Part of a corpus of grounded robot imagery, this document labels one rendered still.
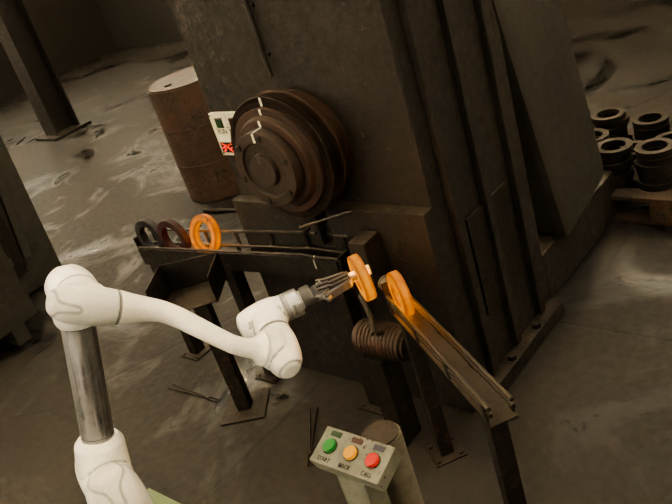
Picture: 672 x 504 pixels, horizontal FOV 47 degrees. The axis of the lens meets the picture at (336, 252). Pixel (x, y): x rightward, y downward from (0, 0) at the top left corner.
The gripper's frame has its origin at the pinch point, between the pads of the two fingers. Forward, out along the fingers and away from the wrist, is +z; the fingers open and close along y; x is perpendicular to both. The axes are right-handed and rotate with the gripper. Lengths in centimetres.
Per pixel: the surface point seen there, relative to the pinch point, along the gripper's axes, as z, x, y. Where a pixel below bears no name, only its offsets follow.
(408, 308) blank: 9.6, -14.7, 7.7
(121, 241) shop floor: -105, -77, -327
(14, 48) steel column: -163, 33, -718
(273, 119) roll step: -3, 45, -41
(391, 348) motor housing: 1.8, -34.0, -4.0
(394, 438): -13, -31, 41
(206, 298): -51, -20, -70
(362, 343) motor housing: -5.7, -34.1, -14.4
